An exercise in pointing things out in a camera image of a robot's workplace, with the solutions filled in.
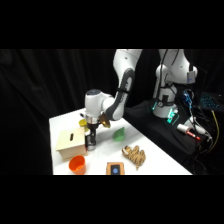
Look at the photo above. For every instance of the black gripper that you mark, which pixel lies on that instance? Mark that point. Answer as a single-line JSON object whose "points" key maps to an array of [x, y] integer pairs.
{"points": [[92, 130]]}

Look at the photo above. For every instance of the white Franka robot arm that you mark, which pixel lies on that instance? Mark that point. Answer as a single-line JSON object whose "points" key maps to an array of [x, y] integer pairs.
{"points": [[125, 86]]}

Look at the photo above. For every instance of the yellow cup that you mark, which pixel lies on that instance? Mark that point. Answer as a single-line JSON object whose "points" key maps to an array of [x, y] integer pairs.
{"points": [[82, 124]]}

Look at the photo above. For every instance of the light wooden box with slot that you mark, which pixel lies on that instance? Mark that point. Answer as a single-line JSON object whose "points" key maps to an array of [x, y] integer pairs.
{"points": [[69, 143]]}

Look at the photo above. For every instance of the green plastic wedge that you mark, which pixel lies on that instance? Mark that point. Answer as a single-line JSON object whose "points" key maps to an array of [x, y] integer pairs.
{"points": [[119, 135]]}

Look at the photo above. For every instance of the orange cup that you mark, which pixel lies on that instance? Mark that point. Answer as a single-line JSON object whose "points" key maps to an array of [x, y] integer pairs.
{"points": [[77, 165]]}

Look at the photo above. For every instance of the wooden block with blue circle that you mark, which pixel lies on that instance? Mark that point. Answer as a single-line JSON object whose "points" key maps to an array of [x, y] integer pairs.
{"points": [[115, 169]]}

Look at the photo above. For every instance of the brown plush toy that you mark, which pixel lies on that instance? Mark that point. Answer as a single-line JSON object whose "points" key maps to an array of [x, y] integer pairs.
{"points": [[134, 155]]}

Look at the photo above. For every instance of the black robot stand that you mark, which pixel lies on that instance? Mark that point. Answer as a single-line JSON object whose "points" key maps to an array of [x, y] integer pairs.
{"points": [[150, 125]]}

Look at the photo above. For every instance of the black curtain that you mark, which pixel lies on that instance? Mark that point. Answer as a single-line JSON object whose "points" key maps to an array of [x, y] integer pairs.
{"points": [[40, 100]]}

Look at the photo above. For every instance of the green lit control box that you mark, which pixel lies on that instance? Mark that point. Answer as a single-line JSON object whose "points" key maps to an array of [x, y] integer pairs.
{"points": [[173, 116]]}

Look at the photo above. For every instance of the white cylinder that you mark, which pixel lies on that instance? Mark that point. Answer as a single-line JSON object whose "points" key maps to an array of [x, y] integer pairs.
{"points": [[182, 128]]}

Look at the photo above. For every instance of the red marker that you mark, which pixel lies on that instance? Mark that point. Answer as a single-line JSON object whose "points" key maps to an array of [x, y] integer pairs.
{"points": [[194, 135]]}

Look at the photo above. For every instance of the teal lit keyboard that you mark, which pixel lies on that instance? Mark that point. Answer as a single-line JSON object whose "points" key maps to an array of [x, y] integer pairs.
{"points": [[209, 101]]}

